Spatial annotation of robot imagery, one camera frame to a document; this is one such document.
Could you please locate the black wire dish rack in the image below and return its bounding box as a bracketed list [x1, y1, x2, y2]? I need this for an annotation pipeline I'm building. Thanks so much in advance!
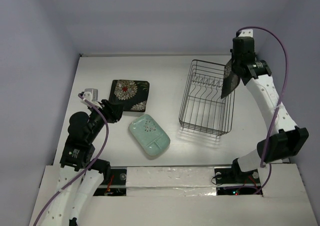
[178, 59, 235, 136]

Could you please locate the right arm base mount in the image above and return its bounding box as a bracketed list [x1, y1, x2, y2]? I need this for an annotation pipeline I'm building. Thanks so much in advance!
[211, 167, 262, 196]

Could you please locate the black white floral square plate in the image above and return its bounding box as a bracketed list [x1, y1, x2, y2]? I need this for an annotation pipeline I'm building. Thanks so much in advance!
[108, 79, 150, 112]

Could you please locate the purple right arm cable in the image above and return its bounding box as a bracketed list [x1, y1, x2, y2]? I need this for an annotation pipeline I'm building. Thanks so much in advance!
[236, 26, 291, 196]

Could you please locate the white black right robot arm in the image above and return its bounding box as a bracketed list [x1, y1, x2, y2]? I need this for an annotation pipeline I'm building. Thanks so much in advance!
[230, 36, 309, 182]

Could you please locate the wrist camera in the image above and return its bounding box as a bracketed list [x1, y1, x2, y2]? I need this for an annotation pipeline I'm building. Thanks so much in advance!
[236, 29, 253, 37]
[79, 88, 98, 103]

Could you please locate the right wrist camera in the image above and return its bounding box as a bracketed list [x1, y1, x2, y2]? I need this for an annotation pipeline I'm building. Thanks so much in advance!
[236, 29, 253, 37]

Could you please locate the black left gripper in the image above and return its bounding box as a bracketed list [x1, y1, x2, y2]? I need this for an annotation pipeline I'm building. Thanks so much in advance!
[87, 98, 125, 141]

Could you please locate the white foil covered front board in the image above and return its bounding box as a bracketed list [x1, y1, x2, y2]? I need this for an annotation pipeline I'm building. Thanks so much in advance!
[125, 167, 217, 197]

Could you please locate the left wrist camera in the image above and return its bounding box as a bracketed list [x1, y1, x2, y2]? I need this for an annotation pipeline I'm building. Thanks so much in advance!
[79, 88, 98, 103]

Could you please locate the light green round plate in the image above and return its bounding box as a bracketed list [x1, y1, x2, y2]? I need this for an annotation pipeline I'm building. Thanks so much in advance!
[128, 114, 171, 159]

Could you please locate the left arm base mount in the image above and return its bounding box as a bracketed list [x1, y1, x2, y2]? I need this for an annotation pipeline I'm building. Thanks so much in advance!
[93, 167, 127, 197]

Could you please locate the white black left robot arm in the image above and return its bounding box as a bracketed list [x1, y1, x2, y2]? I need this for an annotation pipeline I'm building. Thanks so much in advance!
[34, 97, 123, 226]

